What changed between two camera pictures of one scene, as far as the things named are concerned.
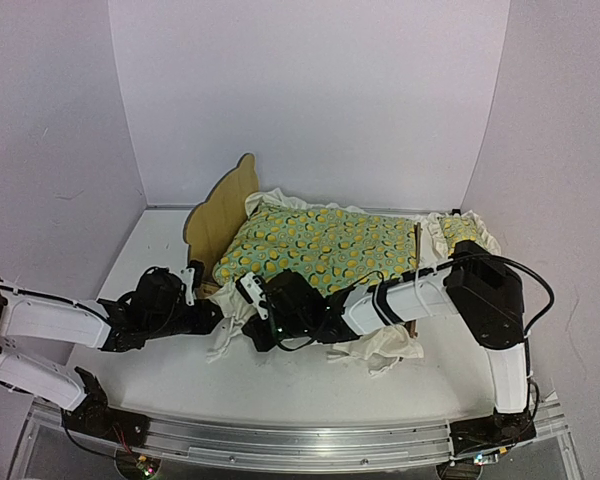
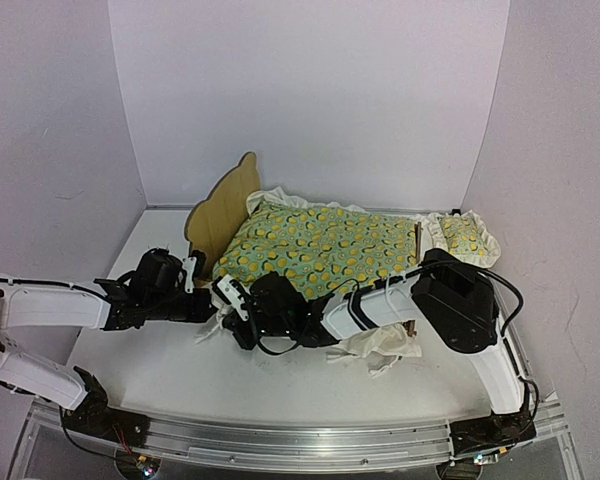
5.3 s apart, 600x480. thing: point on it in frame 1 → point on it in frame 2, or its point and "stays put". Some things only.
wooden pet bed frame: (210, 221) stays put
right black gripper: (257, 329) → (238, 325)
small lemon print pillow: (446, 231) stays put
